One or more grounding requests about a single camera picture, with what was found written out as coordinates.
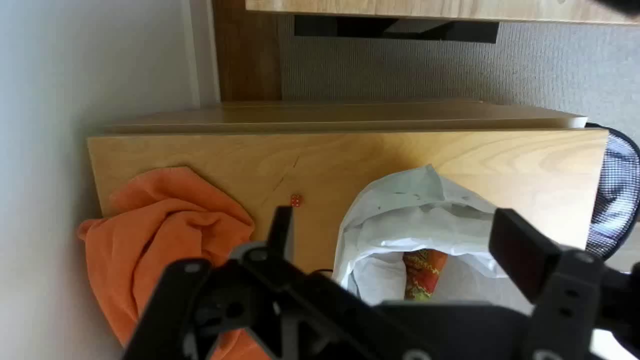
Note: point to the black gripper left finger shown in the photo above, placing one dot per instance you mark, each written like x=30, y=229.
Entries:
x=201, y=300

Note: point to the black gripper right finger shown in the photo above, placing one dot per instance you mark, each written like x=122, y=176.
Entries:
x=560, y=293

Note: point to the orange yellow snack packet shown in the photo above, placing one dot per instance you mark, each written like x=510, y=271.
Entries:
x=423, y=273

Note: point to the white bin liner bag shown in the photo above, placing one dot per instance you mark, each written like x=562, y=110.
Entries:
x=401, y=213

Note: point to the orange towel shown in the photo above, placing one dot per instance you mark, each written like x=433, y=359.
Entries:
x=166, y=226

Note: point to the blue grey fabric bag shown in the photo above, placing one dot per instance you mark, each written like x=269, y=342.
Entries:
x=621, y=192

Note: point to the light wood dresser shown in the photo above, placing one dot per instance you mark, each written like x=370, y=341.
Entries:
x=332, y=153

